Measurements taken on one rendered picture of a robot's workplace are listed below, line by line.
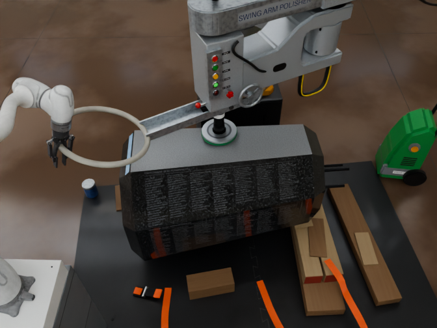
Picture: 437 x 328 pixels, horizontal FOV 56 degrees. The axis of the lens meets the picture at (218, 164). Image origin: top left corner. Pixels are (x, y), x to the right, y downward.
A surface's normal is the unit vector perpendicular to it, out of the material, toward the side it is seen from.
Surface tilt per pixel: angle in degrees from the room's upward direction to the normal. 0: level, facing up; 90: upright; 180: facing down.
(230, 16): 90
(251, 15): 90
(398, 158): 90
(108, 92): 0
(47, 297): 4
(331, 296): 0
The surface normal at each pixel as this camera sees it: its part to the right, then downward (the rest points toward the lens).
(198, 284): -0.03, -0.66
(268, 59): 0.44, 0.66
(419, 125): -0.57, -0.61
